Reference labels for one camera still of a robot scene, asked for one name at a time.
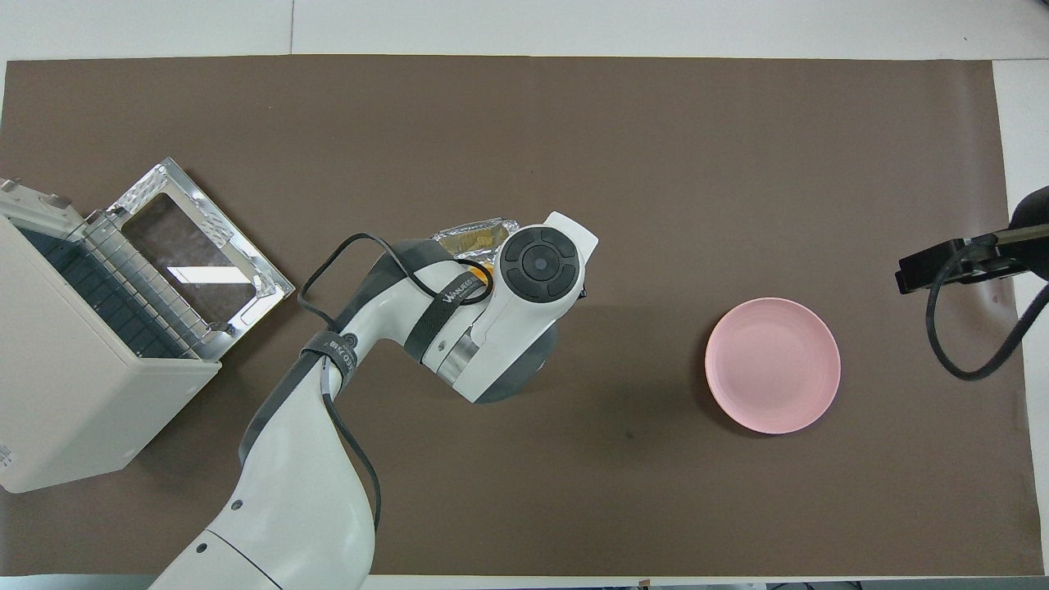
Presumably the brown table mat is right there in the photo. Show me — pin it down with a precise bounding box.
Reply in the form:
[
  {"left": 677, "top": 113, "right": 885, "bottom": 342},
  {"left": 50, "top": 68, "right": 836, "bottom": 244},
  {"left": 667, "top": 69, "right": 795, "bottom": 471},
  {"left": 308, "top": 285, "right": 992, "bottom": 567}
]
[{"left": 0, "top": 56, "right": 1044, "bottom": 577}]

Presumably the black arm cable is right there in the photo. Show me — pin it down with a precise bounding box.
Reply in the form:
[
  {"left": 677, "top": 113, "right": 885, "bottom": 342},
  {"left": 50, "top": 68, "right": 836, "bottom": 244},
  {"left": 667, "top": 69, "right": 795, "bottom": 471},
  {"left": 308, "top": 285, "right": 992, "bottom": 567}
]
[
  {"left": 297, "top": 234, "right": 497, "bottom": 530},
  {"left": 926, "top": 244, "right": 1049, "bottom": 381}
]

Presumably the aluminium foil tray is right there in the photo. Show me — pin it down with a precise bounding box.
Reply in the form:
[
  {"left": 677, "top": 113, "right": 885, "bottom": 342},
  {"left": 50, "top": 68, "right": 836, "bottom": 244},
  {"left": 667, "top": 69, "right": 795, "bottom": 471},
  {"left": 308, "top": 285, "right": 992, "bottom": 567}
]
[{"left": 432, "top": 216, "right": 522, "bottom": 263}]

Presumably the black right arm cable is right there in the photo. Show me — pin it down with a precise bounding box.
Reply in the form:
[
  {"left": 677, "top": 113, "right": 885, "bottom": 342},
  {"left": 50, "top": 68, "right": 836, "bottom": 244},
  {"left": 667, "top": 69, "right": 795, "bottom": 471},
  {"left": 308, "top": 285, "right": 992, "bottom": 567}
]
[{"left": 926, "top": 244, "right": 1049, "bottom": 381}]

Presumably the foil-lined glass oven door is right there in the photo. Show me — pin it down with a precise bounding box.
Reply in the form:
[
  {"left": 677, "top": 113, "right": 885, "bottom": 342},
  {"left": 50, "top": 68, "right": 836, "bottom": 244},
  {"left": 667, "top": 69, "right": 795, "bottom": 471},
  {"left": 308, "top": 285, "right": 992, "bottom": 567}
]
[{"left": 86, "top": 157, "right": 296, "bottom": 361}]

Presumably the cream white toaster oven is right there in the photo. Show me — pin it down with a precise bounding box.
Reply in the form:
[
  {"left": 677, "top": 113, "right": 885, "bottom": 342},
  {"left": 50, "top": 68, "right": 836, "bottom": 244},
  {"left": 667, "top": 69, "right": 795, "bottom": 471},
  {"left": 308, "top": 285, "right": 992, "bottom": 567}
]
[{"left": 0, "top": 179, "right": 222, "bottom": 494}]

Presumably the sliced golden bread loaf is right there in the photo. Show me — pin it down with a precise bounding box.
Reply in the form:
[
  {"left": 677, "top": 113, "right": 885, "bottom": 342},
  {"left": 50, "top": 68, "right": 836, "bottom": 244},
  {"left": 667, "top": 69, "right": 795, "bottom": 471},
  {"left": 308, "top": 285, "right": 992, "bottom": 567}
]
[{"left": 443, "top": 228, "right": 502, "bottom": 284}]

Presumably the pink round plate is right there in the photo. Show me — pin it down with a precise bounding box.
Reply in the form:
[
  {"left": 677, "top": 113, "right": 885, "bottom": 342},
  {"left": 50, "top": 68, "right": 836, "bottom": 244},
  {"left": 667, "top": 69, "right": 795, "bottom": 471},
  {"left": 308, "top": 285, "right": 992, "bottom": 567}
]
[{"left": 705, "top": 297, "right": 842, "bottom": 435}]

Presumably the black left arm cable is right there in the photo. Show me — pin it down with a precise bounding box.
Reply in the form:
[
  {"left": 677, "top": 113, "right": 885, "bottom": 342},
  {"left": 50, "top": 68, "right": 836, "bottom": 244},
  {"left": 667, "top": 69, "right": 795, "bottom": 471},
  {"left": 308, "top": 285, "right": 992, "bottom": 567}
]
[{"left": 297, "top": 234, "right": 497, "bottom": 530}]

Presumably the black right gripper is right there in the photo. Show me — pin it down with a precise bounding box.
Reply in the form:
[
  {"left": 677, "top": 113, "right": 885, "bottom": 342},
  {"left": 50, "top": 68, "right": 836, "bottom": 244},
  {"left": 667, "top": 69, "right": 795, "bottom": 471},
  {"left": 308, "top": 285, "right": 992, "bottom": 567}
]
[{"left": 895, "top": 187, "right": 1049, "bottom": 294}]

